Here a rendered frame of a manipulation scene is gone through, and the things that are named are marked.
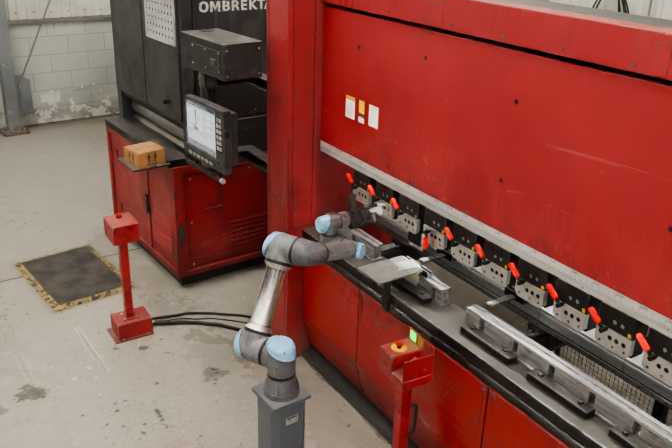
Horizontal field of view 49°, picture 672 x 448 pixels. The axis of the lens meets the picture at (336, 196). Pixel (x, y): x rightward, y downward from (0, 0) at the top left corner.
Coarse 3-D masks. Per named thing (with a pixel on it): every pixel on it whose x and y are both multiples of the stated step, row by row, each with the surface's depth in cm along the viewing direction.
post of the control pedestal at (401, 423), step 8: (400, 392) 332; (408, 392) 332; (400, 400) 333; (408, 400) 334; (400, 408) 334; (408, 408) 336; (400, 416) 336; (408, 416) 338; (400, 424) 337; (408, 424) 340; (400, 432) 339; (400, 440) 341
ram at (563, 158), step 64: (384, 64) 348; (448, 64) 309; (512, 64) 278; (576, 64) 254; (384, 128) 357; (448, 128) 316; (512, 128) 284; (576, 128) 258; (640, 128) 236; (448, 192) 324; (512, 192) 290; (576, 192) 263; (640, 192) 240; (576, 256) 268; (640, 256) 244; (640, 320) 249
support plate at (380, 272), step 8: (400, 256) 368; (368, 264) 358; (376, 264) 358; (384, 264) 359; (368, 272) 350; (376, 272) 351; (384, 272) 351; (392, 272) 351; (400, 272) 351; (408, 272) 352; (416, 272) 352; (376, 280) 343; (384, 280) 343; (392, 280) 345
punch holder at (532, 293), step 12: (528, 264) 289; (528, 276) 290; (540, 276) 285; (552, 276) 284; (516, 288) 297; (528, 288) 291; (540, 288) 286; (528, 300) 292; (540, 300) 287; (552, 300) 290
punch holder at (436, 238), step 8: (432, 216) 336; (440, 216) 331; (424, 224) 343; (432, 224) 337; (440, 224) 332; (448, 224) 330; (432, 232) 338; (440, 232) 333; (432, 240) 339; (440, 240) 336; (448, 240) 334; (440, 248) 335; (448, 248) 336
